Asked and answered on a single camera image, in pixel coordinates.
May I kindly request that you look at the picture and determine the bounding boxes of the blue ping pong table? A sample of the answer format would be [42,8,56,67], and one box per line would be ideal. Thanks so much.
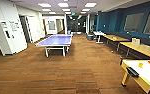
[34,33,75,59]

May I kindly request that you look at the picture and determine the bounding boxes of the dark round waste bin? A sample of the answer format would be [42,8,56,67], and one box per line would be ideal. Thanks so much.
[86,33,95,42]

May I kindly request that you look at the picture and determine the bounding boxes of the square ceiling light panel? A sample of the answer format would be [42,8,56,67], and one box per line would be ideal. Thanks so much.
[37,2,52,8]
[84,2,98,8]
[56,2,70,8]

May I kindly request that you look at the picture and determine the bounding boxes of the white activity table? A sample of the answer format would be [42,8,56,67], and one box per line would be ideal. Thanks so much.
[119,58,150,94]

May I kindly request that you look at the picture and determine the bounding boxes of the small white table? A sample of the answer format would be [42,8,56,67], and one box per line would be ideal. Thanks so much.
[92,30,106,45]

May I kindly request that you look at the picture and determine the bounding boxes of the white wall notice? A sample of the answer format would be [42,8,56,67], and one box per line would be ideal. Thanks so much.
[0,21,8,30]
[8,21,21,33]

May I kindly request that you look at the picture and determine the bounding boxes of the long wooden table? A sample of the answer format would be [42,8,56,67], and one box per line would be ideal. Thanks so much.
[128,41,150,61]
[103,34,131,51]

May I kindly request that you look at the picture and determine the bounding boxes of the dark glass entrance doors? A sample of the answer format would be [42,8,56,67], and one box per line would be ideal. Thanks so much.
[66,15,88,34]

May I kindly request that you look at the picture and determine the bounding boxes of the open laptop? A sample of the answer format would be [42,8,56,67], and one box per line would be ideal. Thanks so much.
[131,36,142,45]

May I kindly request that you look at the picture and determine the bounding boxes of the black wall card reader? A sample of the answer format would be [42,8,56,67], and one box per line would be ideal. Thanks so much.
[5,30,12,40]

